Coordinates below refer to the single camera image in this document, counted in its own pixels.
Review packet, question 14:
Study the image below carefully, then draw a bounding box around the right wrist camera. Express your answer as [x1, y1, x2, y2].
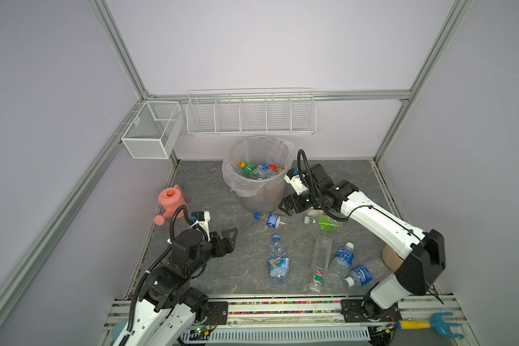
[284, 168, 309, 195]

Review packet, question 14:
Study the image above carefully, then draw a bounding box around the potted green plant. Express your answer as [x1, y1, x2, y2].
[382, 245, 404, 272]

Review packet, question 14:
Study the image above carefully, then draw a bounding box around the small crushed blue bottle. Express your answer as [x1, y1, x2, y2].
[254, 213, 286, 229]

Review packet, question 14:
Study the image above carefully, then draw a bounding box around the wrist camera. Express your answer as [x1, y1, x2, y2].
[284, 168, 309, 195]
[190, 211, 210, 237]

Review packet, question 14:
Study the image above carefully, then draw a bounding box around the Pocari Sweat bottle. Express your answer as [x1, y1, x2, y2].
[249, 161, 272, 180]

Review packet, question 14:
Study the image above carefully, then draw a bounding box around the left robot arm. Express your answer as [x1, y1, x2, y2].
[113, 206, 238, 345]

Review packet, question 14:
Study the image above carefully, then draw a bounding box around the small white mesh basket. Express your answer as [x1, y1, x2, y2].
[121, 101, 185, 159]

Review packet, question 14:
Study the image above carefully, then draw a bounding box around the pink watering can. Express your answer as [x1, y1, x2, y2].
[154, 185, 187, 226]

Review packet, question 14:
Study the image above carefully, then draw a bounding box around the lime green label bottle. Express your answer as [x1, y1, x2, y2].
[304, 215, 340, 232]

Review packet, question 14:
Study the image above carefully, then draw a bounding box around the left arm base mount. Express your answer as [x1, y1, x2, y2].
[193, 301, 229, 326]

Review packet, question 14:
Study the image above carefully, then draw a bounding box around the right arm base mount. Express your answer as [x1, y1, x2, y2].
[340, 298, 402, 323]

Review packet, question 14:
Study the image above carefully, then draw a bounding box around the green Sprite bottle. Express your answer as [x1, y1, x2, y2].
[239, 161, 257, 180]

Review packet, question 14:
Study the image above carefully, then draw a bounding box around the grey mesh waste bin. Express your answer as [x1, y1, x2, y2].
[228, 136, 291, 215]

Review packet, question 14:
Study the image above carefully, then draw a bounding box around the bird label tea bottle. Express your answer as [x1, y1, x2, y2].
[307, 208, 324, 216]

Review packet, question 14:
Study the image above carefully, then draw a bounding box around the red label clear bottle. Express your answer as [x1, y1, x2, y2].
[265, 164, 277, 179]

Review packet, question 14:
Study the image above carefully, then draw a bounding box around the clear plastic bin liner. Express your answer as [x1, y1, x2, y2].
[222, 136, 295, 198]

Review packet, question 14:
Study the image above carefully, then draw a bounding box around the tall clear bottle green-red cap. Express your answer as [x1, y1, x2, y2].
[309, 236, 332, 294]

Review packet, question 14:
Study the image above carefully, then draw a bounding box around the blue cartoon label water bottle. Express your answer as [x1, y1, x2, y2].
[268, 234, 289, 283]

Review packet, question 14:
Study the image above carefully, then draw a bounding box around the long white wire shelf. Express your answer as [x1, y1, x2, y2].
[186, 88, 317, 136]

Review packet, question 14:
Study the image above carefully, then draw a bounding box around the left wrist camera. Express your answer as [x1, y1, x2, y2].
[190, 211, 210, 237]

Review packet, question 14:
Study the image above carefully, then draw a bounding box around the blue yellow toy rake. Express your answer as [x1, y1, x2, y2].
[396, 312, 464, 339]

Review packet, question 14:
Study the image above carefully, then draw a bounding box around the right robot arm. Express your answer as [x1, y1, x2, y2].
[279, 149, 446, 321]

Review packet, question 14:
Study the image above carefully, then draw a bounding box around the blue label bottle right front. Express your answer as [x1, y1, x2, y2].
[344, 258, 391, 287]

